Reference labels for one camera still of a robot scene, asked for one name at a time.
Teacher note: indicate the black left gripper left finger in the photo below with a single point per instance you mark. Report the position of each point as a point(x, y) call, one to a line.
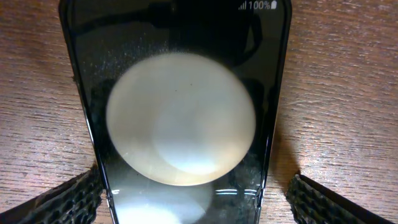
point(74, 201)

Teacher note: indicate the black smartphone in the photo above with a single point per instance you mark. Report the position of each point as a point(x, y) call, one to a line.
point(180, 99)

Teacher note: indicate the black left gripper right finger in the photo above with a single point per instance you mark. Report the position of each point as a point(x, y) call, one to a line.
point(313, 203)

